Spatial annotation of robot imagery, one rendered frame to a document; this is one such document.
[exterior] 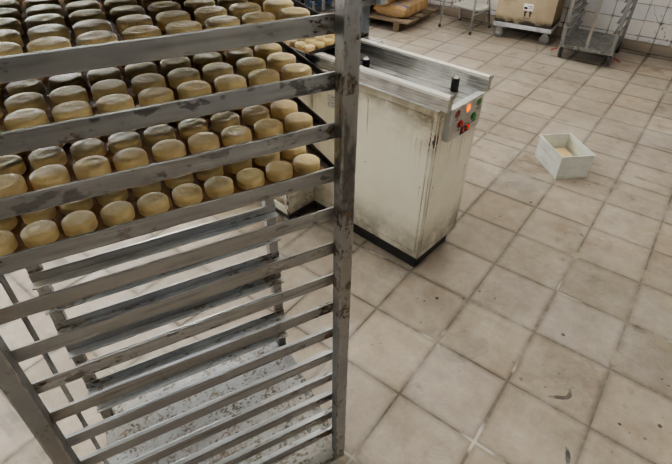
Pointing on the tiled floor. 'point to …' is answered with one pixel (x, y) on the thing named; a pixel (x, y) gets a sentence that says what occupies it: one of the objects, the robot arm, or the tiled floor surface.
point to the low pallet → (402, 18)
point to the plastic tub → (563, 155)
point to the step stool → (468, 1)
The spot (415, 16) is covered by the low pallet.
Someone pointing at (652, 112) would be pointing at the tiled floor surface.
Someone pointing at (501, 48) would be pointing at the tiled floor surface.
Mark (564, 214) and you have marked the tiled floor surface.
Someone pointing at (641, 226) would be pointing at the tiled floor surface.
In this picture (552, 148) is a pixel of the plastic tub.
